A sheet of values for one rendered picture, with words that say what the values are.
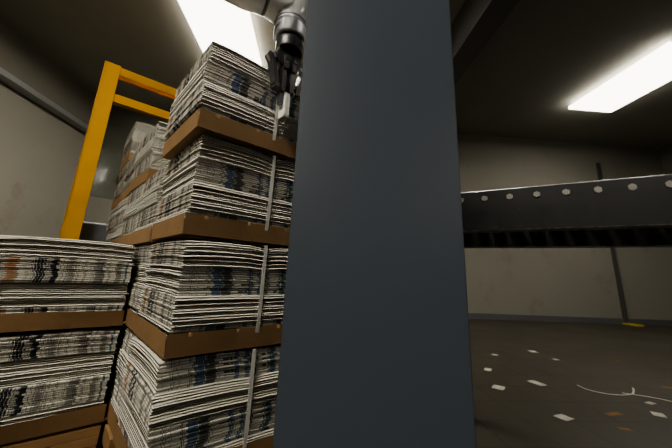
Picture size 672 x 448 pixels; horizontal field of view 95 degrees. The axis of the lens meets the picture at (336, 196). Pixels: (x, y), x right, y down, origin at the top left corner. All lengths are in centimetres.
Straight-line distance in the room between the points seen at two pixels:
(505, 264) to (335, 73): 512
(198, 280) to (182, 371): 17
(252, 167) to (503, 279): 489
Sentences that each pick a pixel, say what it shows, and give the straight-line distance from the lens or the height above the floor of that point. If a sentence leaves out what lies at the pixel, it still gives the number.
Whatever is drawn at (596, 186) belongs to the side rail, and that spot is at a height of 78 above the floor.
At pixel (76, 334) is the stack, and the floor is 36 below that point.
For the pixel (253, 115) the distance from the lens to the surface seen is 81.
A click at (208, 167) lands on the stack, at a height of 76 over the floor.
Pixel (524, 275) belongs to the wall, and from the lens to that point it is 558.
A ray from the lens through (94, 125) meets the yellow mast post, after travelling 251.
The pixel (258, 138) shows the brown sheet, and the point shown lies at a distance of 80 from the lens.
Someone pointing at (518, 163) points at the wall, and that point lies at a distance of 595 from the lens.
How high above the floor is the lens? 54
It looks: 14 degrees up
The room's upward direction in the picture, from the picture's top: 2 degrees clockwise
